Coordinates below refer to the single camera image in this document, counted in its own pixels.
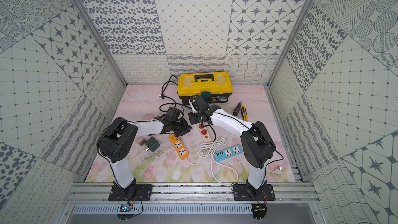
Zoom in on cream power strip red sockets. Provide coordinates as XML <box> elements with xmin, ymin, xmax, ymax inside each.
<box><xmin>197</xmin><ymin>123</ymin><xmax>214</xmax><ymax>143</ymax></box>

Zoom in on dark green dragon cube adapter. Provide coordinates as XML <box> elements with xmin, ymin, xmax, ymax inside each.
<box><xmin>145</xmin><ymin>136</ymin><xmax>160</xmax><ymax>152</ymax></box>

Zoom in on orange USB power strip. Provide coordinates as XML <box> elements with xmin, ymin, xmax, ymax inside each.
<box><xmin>170</xmin><ymin>134</ymin><xmax>189</xmax><ymax>160</ymax></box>

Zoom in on pink beige plug adapter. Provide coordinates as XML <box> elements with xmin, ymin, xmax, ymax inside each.
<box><xmin>138</xmin><ymin>137</ymin><xmax>147</xmax><ymax>146</ymax></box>

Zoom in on teal USB power strip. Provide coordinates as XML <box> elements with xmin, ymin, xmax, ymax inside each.
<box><xmin>214</xmin><ymin>145</ymin><xmax>243</xmax><ymax>162</ymax></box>

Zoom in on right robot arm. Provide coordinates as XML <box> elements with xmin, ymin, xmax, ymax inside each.
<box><xmin>189</xmin><ymin>95</ymin><xmax>276</xmax><ymax>190</ymax></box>

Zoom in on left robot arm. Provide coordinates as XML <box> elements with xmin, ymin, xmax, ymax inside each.
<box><xmin>96</xmin><ymin>107</ymin><xmax>192</xmax><ymax>190</ymax></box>

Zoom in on white plug on mat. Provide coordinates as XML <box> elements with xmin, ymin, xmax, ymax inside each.
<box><xmin>267</xmin><ymin>166</ymin><xmax>283</xmax><ymax>175</ymax></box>

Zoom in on yellow black toolbox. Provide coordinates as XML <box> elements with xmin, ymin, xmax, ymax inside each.
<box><xmin>178</xmin><ymin>72</ymin><xmax>233</xmax><ymax>105</ymax></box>

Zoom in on yellow utility knife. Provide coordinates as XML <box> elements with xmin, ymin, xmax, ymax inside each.
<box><xmin>240</xmin><ymin>106</ymin><xmax>248</xmax><ymax>122</ymax></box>

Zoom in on black power cable with plug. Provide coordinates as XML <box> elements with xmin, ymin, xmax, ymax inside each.
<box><xmin>158</xmin><ymin>75</ymin><xmax>192</xmax><ymax>114</ymax></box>

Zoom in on black handle screwdriver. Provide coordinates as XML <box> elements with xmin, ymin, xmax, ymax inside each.
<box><xmin>233</xmin><ymin>101</ymin><xmax>242</xmax><ymax>116</ymax></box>

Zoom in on bundled white cable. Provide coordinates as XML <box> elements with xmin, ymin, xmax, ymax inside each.
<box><xmin>197</xmin><ymin>136</ymin><xmax>229</xmax><ymax>156</ymax></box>

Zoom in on white power strip cable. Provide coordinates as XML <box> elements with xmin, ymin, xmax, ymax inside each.
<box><xmin>186</xmin><ymin>135</ymin><xmax>240</xmax><ymax>186</ymax></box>

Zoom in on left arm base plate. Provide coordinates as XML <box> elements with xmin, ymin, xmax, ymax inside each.
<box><xmin>108</xmin><ymin>180</ymin><xmax>153</xmax><ymax>202</ymax></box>

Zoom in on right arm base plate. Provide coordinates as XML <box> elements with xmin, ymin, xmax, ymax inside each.
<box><xmin>230</xmin><ymin>183</ymin><xmax>276</xmax><ymax>202</ymax></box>

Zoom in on aluminium mounting rail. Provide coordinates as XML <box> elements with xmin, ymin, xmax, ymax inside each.
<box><xmin>64</xmin><ymin>183</ymin><xmax>320</xmax><ymax>204</ymax></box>

